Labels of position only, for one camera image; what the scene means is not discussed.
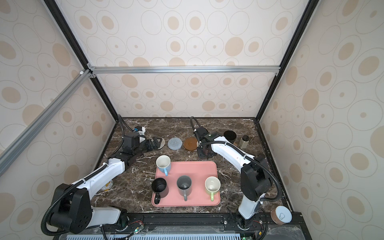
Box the light grey woven coaster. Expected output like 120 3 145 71
157 138 166 150

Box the brown wooden coaster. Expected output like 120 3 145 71
184 137 198 151

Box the blue grey round coaster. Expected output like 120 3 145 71
168 138 183 151

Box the blue mug white inside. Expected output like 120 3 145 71
156 155 172 176

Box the black mug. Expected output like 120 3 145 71
223 130 237 144
151 178 169 205

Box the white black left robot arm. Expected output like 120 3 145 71
40 126 165 236

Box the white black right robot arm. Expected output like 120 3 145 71
190 117 283 229

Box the pink rectangular tray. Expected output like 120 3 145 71
152 161 221 207

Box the light green mug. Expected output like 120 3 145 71
205 177 221 202

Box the grey mug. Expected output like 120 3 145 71
177 176 192 201

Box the small olive bottle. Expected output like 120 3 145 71
239 135 250 150

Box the horizontal aluminium bar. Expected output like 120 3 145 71
90 65 280 75

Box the diagonal aluminium bar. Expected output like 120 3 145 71
1 69 91 175

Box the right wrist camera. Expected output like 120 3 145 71
194 127 220 143

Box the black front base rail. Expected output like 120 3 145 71
59 212 311 240

